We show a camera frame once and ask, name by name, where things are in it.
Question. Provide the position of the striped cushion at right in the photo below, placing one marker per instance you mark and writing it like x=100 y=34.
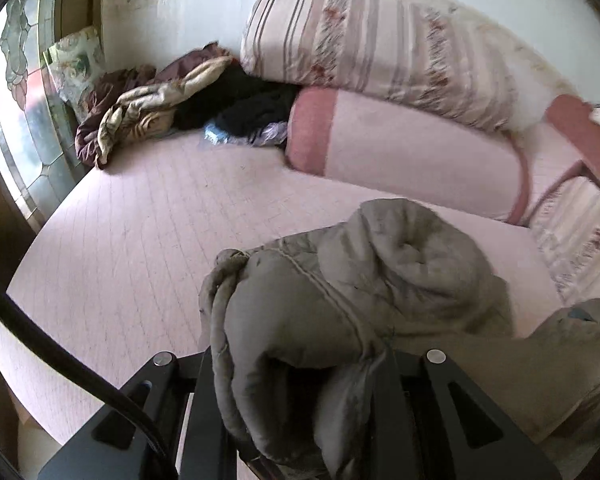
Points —
x=575 y=230

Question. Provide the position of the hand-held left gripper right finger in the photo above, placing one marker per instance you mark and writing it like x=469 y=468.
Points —
x=395 y=410

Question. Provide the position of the stained glass window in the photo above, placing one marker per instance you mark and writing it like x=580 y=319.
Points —
x=25 y=85

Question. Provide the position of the black clothes pile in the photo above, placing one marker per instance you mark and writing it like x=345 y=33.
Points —
x=240 y=100

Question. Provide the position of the olive quilted hooded jacket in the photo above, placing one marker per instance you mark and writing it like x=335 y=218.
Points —
x=330 y=300

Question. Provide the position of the floral green cushion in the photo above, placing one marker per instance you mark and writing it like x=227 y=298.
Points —
x=77 y=67

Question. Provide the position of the clear plastic bag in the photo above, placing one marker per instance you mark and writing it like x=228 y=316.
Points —
x=271 y=134

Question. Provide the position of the pink quilted bed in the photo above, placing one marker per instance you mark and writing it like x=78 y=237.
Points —
x=145 y=225

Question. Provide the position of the blue plastic bag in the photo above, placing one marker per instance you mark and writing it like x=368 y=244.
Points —
x=216 y=135

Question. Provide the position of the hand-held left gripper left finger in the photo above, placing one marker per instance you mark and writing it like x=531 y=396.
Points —
x=200 y=410

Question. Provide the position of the dark pink pillow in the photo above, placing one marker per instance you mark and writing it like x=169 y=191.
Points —
x=580 y=130

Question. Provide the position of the pink bolster pillow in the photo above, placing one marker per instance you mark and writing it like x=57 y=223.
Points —
x=420 y=155

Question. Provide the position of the brown and beige blanket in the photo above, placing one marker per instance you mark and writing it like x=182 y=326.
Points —
x=135 y=105

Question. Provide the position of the striped floral pillow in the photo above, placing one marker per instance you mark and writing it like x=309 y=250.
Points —
x=380 y=45

